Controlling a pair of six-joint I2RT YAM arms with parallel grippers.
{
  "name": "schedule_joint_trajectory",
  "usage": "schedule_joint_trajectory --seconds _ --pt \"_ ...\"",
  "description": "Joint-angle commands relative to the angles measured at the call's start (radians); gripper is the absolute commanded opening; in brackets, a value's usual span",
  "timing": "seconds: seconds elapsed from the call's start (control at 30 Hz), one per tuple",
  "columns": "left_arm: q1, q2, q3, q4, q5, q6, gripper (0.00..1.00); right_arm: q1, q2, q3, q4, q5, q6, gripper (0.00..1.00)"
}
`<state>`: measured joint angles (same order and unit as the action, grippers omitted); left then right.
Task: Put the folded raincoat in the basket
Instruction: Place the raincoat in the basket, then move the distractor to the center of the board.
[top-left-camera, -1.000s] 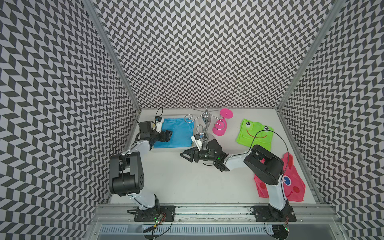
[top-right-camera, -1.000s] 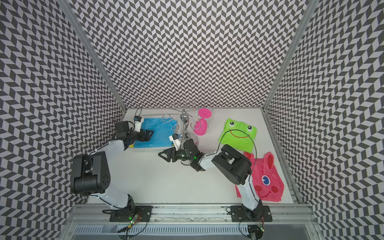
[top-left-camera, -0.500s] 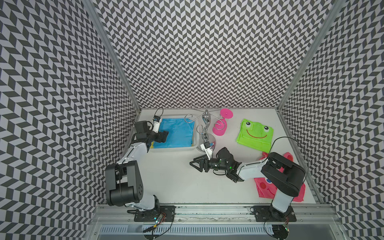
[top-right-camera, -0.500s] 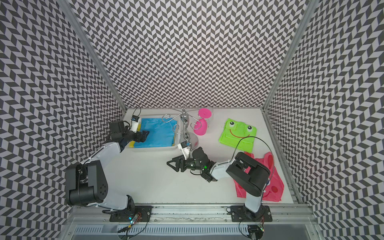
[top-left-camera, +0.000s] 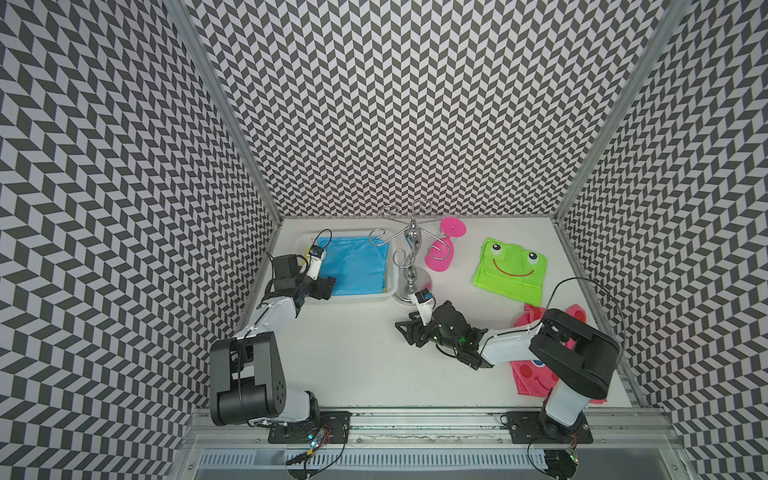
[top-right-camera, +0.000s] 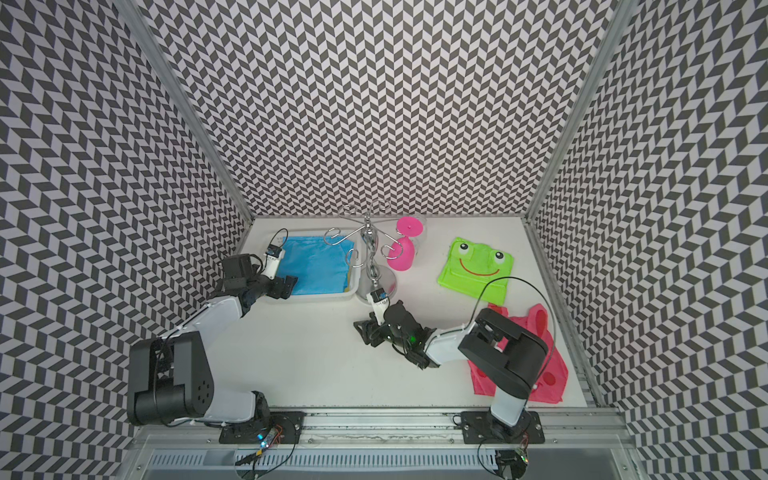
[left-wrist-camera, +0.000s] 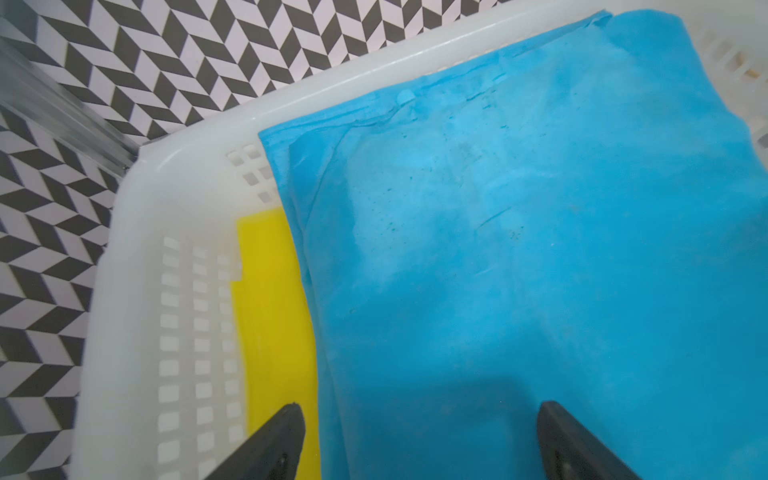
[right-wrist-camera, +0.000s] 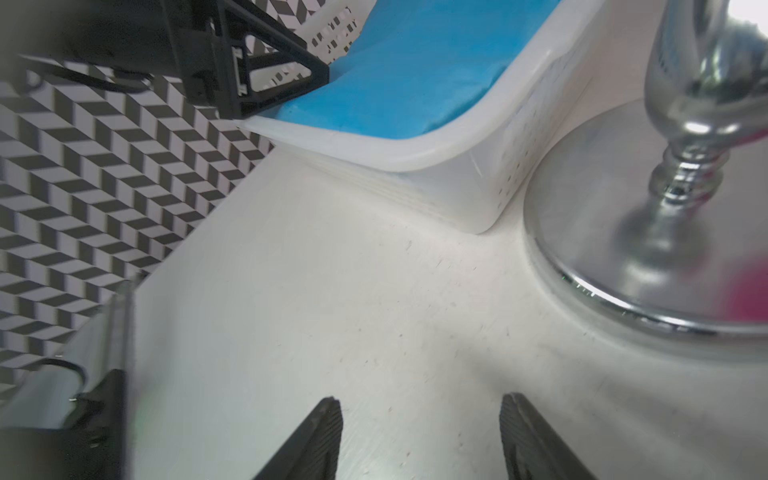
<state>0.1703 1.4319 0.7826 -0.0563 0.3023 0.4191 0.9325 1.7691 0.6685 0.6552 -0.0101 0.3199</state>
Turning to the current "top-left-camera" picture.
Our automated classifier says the blue towel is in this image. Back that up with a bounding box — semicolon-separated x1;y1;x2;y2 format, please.
317;237;389;297

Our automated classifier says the white plastic perforated basket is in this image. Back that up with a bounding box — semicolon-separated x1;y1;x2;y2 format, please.
306;229;397;303

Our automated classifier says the green frog raincoat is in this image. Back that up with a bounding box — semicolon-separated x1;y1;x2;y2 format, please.
473;238;548;307

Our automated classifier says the pink cartoon raincoat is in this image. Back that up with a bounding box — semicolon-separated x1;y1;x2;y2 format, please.
509;302;608;404

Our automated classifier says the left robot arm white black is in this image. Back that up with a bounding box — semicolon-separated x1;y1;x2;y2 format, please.
209;247;336;426

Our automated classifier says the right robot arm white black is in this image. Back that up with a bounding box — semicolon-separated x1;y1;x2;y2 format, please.
395;301;622;438

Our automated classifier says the silver metal glass rack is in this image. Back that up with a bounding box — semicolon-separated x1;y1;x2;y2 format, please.
367;213;437;305

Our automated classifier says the pink plastic wine glass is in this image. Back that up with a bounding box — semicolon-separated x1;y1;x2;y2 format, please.
425;217;467;272

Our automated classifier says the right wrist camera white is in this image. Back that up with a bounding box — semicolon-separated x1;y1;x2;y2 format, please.
410;288;436;326

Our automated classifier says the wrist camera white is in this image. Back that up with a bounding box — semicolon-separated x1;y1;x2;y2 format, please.
306;244;326;280
410;288;436;326

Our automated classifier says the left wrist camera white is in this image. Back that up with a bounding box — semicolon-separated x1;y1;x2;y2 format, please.
306;244;326;280

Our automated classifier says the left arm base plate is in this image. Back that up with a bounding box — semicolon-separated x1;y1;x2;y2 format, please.
268;410;352;445

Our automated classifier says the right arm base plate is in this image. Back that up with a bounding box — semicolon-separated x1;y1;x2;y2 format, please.
501;410;594;446

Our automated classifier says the aluminium front rail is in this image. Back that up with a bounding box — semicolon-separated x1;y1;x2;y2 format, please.
180;407;683;449

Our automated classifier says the left aluminium corner post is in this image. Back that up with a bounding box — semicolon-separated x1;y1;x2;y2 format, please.
164;0;282;224

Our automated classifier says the aluminium corner post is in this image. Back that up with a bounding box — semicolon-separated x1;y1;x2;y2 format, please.
164;0;282;224
553;1;692;223

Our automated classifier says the right aluminium corner post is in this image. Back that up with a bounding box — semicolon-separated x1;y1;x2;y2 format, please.
553;1;692;223

